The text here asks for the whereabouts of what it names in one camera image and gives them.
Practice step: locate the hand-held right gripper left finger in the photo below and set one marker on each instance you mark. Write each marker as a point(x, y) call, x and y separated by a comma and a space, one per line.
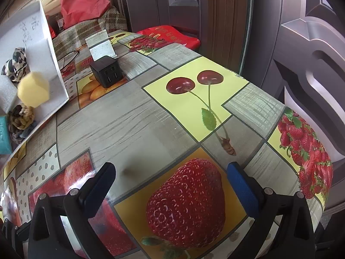
point(99, 186)

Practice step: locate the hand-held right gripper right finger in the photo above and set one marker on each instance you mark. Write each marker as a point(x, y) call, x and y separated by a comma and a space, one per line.
point(242, 191)

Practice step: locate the white foam tray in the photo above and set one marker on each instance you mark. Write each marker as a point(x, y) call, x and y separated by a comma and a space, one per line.
point(40, 32)

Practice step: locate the brown scrunchie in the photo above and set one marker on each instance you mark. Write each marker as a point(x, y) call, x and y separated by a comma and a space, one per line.
point(21, 120)

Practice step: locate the teal packet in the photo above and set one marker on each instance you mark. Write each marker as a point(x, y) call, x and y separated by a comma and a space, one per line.
point(4, 135)

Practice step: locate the black power cube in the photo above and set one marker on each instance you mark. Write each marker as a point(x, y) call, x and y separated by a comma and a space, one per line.
point(107, 70)

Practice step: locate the round yellow sponge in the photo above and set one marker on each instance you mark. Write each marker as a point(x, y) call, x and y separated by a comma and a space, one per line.
point(33, 89)

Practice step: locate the grey metal phone stand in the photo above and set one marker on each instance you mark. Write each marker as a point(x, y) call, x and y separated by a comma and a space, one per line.
point(101, 45)

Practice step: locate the brown panel door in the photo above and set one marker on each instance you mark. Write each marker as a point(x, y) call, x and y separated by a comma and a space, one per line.
point(310, 59)
point(188, 19)

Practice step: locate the camouflage scrunchie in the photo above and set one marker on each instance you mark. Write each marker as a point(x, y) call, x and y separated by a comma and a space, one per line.
point(13, 64)

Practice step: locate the plaid covered box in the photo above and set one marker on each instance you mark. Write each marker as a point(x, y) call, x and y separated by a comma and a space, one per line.
point(80, 32)

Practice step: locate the red printed plastic bag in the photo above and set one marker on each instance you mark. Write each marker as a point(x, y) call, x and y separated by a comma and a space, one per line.
point(167, 33)

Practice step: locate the red nonwoven bag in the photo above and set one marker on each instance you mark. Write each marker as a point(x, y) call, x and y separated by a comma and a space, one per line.
point(80, 2)

